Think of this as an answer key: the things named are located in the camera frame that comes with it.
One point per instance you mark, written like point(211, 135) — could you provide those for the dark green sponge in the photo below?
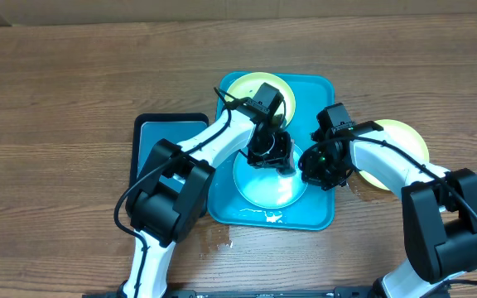
point(287, 170)

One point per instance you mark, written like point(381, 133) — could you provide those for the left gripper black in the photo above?
point(282, 160)

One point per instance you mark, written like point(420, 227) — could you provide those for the yellow plate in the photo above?
point(404, 136)
point(248, 85)

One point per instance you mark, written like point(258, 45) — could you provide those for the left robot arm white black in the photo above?
point(166, 199)

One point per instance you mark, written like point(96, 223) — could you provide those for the light blue plate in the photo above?
point(265, 187)

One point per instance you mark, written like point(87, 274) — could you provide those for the black water basin tray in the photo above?
point(149, 128)

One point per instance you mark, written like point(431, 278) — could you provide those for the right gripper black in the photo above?
point(315, 176)

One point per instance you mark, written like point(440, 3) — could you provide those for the teal serving tray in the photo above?
point(315, 210)

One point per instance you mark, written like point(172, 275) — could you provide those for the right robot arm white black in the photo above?
point(439, 207)

